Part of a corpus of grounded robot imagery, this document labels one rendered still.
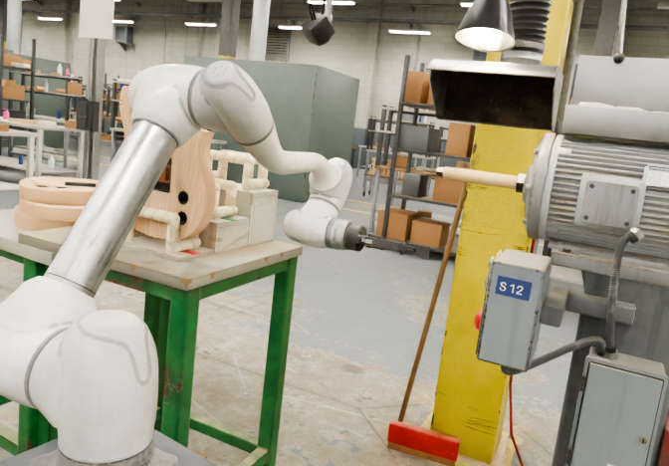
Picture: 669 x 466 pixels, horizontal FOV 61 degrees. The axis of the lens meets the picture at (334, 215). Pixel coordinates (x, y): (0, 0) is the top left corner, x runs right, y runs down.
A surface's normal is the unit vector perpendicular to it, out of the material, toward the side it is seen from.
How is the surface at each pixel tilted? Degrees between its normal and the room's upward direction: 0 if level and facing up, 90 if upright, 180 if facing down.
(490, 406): 90
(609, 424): 90
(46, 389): 87
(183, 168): 90
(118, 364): 70
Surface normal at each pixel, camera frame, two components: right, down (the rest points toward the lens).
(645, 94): -0.43, 0.09
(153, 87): -0.32, -0.40
